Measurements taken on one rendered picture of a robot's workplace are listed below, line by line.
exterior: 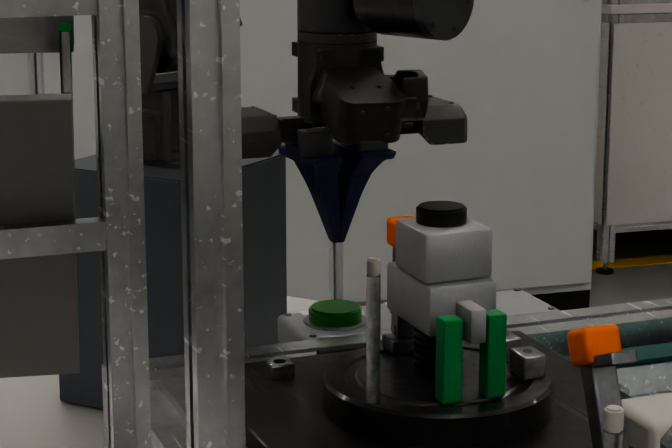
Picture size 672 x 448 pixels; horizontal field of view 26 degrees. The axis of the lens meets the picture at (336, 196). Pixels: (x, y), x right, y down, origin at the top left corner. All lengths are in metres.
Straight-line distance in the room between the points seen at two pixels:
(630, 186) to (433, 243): 4.11
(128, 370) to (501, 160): 3.43
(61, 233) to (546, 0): 3.47
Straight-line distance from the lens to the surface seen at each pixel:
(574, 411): 0.90
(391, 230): 0.91
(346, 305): 1.09
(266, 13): 3.89
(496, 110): 4.14
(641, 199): 4.96
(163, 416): 0.91
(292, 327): 1.09
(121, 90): 0.74
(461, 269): 0.85
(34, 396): 1.26
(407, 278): 0.86
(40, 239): 0.75
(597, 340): 0.71
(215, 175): 0.58
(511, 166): 4.18
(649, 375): 1.08
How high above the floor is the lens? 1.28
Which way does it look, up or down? 12 degrees down
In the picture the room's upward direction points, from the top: straight up
